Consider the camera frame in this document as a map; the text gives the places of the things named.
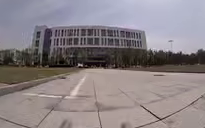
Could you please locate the stone kerb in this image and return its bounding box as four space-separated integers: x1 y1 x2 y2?
0 71 74 100

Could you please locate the grass field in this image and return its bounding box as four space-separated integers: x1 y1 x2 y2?
0 65 81 85

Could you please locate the robot's own part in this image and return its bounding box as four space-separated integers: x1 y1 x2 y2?
120 121 133 128
59 120 72 128

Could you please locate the row of trees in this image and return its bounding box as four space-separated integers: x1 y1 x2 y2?
104 47 205 68

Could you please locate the curved white building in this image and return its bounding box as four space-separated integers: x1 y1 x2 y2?
31 24 148 68

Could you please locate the lamp pole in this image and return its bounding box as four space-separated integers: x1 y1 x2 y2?
167 39 175 53

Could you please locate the low pale building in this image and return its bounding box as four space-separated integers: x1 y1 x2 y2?
0 39 23 66

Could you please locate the white car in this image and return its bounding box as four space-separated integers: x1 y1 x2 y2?
76 62 85 69

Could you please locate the grey paved plaza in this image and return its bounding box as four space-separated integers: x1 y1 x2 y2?
0 68 205 128

